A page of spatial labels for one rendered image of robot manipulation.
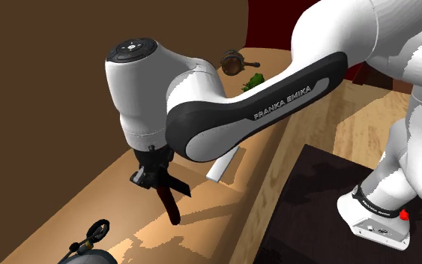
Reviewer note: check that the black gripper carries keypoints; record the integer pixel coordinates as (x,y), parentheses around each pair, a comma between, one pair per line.
(155,159)

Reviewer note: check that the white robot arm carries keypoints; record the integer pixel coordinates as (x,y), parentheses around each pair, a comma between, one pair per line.
(141,95)

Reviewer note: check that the light wooden table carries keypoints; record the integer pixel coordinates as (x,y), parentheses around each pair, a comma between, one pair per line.
(123,204)

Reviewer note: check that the white flat bar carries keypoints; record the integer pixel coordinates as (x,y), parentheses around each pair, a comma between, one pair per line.
(221,168)

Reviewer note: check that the green leafy vegetable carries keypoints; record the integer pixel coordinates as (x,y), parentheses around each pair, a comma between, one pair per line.
(253,82)

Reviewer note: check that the dark robot stand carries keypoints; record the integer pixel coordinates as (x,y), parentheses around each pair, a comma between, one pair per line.
(305,204)

